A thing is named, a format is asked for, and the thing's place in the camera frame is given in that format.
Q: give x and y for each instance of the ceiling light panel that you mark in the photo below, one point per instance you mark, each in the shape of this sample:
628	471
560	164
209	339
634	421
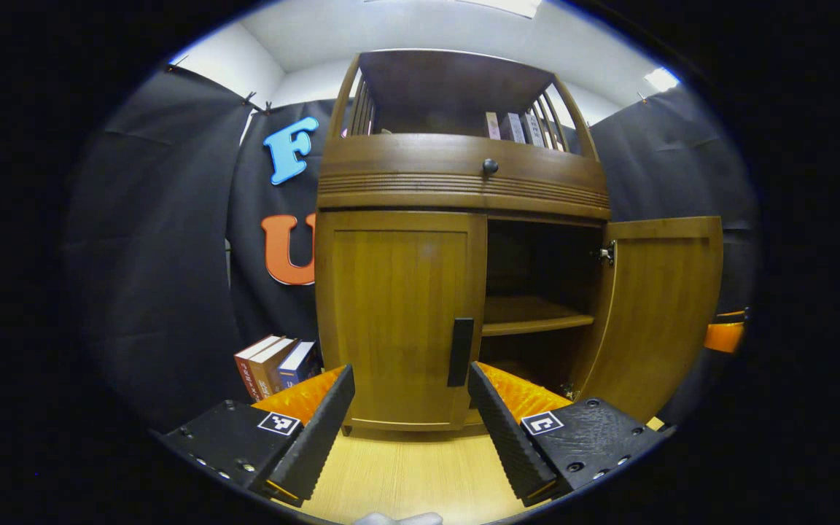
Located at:
660	79

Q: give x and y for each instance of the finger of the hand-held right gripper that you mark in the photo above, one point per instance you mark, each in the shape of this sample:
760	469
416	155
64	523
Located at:
725	337

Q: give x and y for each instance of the red book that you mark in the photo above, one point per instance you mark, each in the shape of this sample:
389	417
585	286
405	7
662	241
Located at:
246	368

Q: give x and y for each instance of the wooden drawer with black knob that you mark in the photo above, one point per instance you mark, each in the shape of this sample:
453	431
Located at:
405	171

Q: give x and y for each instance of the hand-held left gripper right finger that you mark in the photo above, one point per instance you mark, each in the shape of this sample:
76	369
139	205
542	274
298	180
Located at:
507	437

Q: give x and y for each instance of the brown book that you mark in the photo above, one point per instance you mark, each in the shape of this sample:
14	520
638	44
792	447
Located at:
268	364

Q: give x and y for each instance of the wooden shoe cabinet door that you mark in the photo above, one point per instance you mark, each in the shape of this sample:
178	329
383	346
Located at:
391	313
660	313

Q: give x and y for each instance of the wooden double-door shoe cabinet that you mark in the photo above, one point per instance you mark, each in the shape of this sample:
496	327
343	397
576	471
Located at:
529	313

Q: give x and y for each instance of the black backdrop cloth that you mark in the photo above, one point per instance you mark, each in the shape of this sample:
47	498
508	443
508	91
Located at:
157	255

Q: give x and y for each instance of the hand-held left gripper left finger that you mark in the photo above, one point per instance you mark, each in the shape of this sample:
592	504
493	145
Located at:
318	445

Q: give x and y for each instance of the blue book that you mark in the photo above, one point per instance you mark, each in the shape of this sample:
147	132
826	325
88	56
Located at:
297	363

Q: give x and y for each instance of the grey book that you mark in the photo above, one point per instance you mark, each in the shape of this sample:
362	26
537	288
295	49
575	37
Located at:
512	127

